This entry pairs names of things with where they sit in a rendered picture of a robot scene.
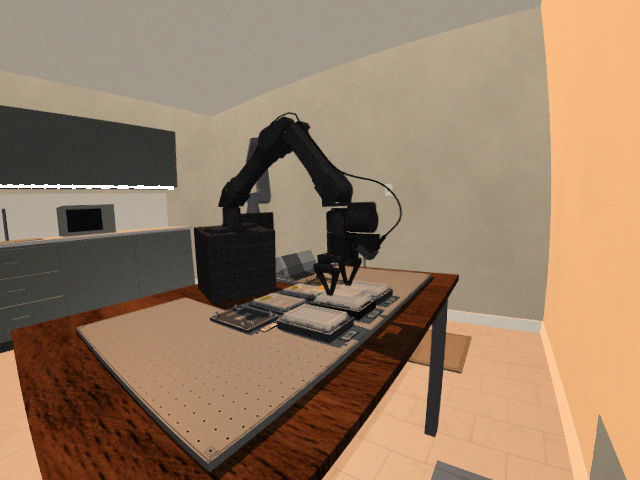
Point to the beige flat base plate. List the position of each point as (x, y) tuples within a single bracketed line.
[(213, 388)]

